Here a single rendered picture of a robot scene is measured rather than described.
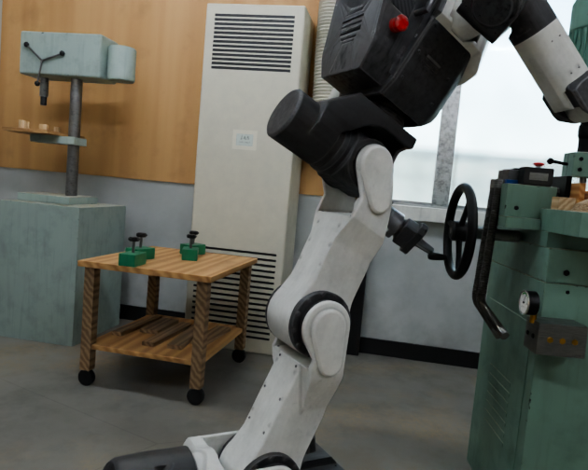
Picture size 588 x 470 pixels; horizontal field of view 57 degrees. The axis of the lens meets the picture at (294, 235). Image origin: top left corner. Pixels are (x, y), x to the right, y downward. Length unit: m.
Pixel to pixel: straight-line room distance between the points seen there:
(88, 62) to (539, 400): 2.52
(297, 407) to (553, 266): 0.76
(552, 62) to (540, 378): 0.82
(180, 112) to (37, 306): 1.32
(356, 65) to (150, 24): 2.44
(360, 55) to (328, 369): 0.64
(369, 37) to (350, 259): 0.45
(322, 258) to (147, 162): 2.33
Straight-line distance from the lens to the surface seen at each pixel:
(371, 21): 1.16
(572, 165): 1.76
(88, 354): 2.43
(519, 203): 1.60
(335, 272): 1.14
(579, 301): 1.59
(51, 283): 2.98
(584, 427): 1.70
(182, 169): 3.26
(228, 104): 2.90
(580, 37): 1.80
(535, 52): 1.18
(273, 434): 1.19
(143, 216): 3.38
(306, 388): 1.15
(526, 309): 1.47
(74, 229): 2.88
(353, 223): 1.12
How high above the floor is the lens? 0.90
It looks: 5 degrees down
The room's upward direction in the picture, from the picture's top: 5 degrees clockwise
